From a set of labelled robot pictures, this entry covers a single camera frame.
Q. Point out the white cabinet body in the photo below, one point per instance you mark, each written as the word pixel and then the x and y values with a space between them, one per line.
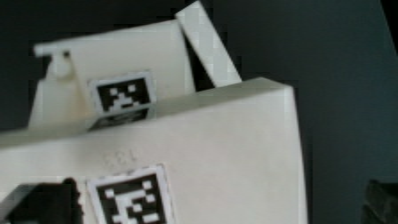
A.
pixel 121 69

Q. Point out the white cabinet top block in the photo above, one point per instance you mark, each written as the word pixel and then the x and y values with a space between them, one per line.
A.
pixel 200 166

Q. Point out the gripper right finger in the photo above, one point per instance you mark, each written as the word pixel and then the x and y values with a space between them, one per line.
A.
pixel 381 203

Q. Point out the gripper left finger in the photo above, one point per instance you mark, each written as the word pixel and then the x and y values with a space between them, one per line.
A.
pixel 42 203

